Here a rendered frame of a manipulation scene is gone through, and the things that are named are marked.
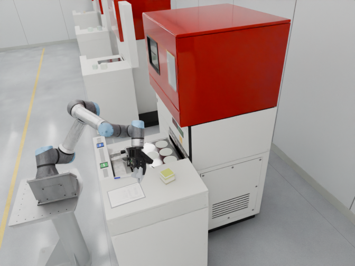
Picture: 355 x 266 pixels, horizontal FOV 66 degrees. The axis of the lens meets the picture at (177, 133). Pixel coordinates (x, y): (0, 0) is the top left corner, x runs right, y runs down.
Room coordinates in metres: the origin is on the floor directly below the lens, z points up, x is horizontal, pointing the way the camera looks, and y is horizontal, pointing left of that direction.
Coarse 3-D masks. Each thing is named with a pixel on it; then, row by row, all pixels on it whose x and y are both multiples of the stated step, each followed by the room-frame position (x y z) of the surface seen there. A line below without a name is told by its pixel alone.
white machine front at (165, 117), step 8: (160, 104) 2.19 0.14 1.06; (160, 112) 2.22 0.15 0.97; (168, 112) 1.96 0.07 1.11; (160, 120) 2.25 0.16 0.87; (168, 120) 1.98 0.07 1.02; (168, 128) 2.00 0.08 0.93; (176, 128) 1.76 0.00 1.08; (184, 128) 1.59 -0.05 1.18; (168, 136) 2.02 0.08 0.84; (176, 136) 1.78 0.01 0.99; (184, 136) 1.60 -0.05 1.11; (184, 144) 1.61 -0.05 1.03
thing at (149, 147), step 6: (144, 144) 1.83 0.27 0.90; (150, 144) 1.82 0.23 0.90; (168, 144) 1.81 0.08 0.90; (144, 150) 1.74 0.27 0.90; (150, 150) 1.74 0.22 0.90; (156, 150) 1.73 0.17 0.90; (162, 156) 1.65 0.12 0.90; (174, 156) 1.64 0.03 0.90; (156, 162) 1.59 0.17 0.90; (162, 162) 1.58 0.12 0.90
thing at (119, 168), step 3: (117, 156) 1.71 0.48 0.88; (120, 162) 1.64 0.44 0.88; (114, 165) 1.60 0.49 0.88; (117, 165) 1.60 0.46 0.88; (120, 165) 1.60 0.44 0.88; (123, 165) 1.60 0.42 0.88; (114, 168) 1.56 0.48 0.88; (117, 168) 1.56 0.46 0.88; (120, 168) 1.56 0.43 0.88; (123, 168) 1.56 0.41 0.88; (114, 171) 1.54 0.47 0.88; (117, 171) 1.53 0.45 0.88; (120, 171) 1.53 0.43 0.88; (123, 171) 1.53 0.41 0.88; (117, 174) 1.50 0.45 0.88; (120, 174) 1.50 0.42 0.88; (123, 174) 1.49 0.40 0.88
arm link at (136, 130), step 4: (136, 120) 1.38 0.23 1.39; (140, 120) 1.38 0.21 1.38; (132, 124) 1.37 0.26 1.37; (136, 124) 1.36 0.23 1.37; (140, 124) 1.36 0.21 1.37; (128, 128) 1.37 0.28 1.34; (132, 128) 1.35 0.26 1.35; (136, 128) 1.34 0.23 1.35; (140, 128) 1.35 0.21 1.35; (144, 128) 1.37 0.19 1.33; (128, 132) 1.36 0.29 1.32; (132, 132) 1.34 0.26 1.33; (136, 132) 1.33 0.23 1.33; (140, 132) 1.33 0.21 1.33; (132, 136) 1.33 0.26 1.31; (136, 136) 1.31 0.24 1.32; (140, 136) 1.32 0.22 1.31
